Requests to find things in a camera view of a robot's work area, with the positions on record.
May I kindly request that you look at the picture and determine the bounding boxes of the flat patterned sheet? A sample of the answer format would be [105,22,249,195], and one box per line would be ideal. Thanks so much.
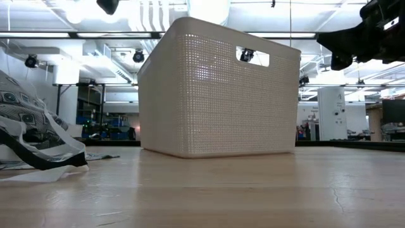
[85,152,121,162]

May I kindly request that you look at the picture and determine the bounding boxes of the black metal shelving frame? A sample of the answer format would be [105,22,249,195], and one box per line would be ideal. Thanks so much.
[55,83,140,141]

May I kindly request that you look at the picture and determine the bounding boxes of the white perforated plastic basket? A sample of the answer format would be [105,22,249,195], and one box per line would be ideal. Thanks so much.
[137,16,302,160]

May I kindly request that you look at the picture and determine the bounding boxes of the black and white patterned cloth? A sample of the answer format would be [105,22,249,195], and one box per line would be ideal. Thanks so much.
[0,91,90,184]

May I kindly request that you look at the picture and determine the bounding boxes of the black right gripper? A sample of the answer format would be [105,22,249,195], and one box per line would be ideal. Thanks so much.
[316,0,405,72]

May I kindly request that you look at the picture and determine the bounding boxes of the black monitor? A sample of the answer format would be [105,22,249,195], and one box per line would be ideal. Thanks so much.
[382,99,405,125]

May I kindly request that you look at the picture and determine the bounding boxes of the white pillar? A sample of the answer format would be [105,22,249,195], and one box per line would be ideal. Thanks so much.
[317,86,348,141]

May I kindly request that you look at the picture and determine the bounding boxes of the grey patterned fabric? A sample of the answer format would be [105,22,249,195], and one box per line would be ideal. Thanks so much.
[0,69,70,150]

